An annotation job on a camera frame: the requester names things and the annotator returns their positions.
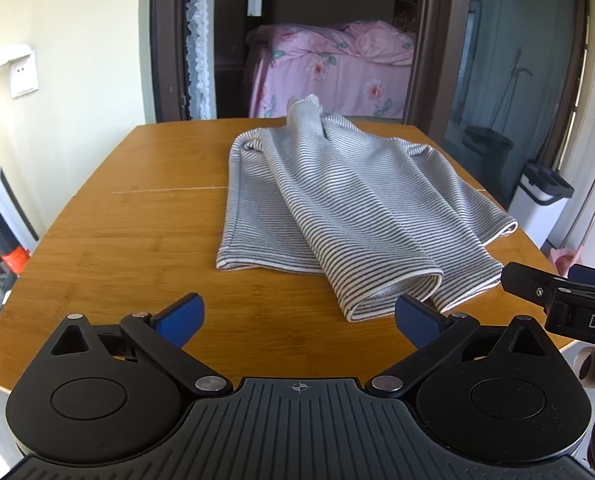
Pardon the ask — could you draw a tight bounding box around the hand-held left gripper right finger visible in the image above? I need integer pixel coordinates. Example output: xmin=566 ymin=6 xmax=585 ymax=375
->
xmin=365 ymin=294 xmax=549 ymax=399

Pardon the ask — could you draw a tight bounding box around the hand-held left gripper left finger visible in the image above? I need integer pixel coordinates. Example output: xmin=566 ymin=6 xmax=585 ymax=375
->
xmin=52 ymin=292 xmax=232 ymax=396

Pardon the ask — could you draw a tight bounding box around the grey striped shirt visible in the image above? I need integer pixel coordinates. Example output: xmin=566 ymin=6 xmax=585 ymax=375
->
xmin=215 ymin=94 xmax=521 ymax=322

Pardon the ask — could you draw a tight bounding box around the pink hooked pole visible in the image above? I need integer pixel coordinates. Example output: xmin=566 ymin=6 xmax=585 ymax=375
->
xmin=551 ymin=106 xmax=595 ymax=276

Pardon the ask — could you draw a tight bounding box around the white bin with black lid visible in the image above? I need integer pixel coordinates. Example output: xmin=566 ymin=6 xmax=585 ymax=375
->
xmin=506 ymin=159 xmax=576 ymax=249

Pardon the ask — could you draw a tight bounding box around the orange object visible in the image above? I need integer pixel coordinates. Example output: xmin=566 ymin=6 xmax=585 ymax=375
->
xmin=0 ymin=247 xmax=31 ymax=277

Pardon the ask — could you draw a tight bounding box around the grey mop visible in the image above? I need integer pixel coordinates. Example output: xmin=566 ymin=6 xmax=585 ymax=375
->
xmin=495 ymin=48 xmax=534 ymax=133

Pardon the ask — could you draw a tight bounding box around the bed with pink floral quilt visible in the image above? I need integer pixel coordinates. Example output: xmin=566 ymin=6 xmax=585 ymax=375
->
xmin=246 ymin=20 xmax=418 ymax=120

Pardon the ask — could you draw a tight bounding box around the glass sliding door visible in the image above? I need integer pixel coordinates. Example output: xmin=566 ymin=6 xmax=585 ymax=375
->
xmin=442 ymin=0 xmax=591 ymax=171

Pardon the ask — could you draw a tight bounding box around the white lace curtain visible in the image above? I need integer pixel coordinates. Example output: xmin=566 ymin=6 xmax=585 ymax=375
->
xmin=184 ymin=0 xmax=214 ymax=121

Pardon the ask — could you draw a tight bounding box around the white socket splash cover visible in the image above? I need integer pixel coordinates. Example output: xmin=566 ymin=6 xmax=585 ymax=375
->
xmin=0 ymin=43 xmax=32 ymax=74

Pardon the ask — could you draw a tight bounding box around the dark brown door frame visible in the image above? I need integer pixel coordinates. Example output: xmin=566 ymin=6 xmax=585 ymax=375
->
xmin=149 ymin=0 xmax=472 ymax=135

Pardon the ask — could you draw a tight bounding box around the white wall socket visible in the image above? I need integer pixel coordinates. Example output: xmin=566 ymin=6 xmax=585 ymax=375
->
xmin=8 ymin=50 xmax=40 ymax=99

